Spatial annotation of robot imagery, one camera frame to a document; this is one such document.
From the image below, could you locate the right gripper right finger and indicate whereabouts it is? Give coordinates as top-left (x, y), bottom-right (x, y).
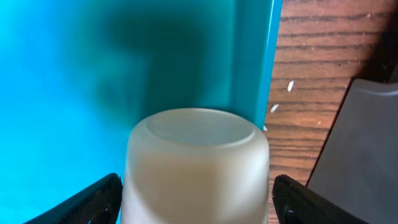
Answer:
top-left (272, 175), bottom-right (367, 224)

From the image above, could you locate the teal serving tray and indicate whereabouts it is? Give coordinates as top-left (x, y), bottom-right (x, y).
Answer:
top-left (1, 0), bottom-right (282, 223)

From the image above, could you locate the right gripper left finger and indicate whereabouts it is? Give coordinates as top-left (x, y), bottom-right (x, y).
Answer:
top-left (25, 173), bottom-right (123, 224)

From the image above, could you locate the white paper cup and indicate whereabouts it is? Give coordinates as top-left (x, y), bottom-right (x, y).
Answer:
top-left (121, 108), bottom-right (269, 224)

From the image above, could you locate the grey dishwasher rack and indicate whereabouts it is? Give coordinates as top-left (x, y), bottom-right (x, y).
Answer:
top-left (308, 79), bottom-right (397, 224)

